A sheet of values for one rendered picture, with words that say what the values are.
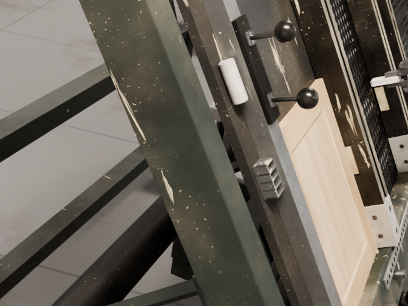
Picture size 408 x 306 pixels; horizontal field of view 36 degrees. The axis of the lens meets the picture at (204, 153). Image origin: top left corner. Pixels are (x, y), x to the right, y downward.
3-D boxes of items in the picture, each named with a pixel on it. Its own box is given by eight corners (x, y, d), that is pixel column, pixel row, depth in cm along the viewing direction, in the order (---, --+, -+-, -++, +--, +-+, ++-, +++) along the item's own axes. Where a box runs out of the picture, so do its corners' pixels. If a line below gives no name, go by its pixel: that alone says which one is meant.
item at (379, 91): (380, 112, 198) (390, 109, 196) (373, 88, 196) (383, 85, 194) (382, 108, 200) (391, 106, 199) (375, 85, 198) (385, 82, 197)
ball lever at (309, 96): (261, 113, 116) (310, 113, 105) (255, 94, 115) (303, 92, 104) (277, 104, 118) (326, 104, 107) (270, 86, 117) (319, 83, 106)
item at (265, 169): (263, 200, 118) (278, 198, 116) (251, 167, 116) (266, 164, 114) (271, 190, 121) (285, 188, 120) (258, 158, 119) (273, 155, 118)
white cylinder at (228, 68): (215, 65, 111) (230, 107, 113) (229, 61, 109) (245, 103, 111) (221, 60, 113) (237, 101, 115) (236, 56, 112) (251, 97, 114)
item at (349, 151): (348, 175, 161) (359, 173, 159) (339, 147, 158) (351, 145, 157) (351, 170, 163) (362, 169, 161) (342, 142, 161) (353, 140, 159)
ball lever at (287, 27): (240, 52, 113) (288, 45, 102) (233, 32, 112) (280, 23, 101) (255, 44, 115) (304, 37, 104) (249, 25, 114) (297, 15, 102)
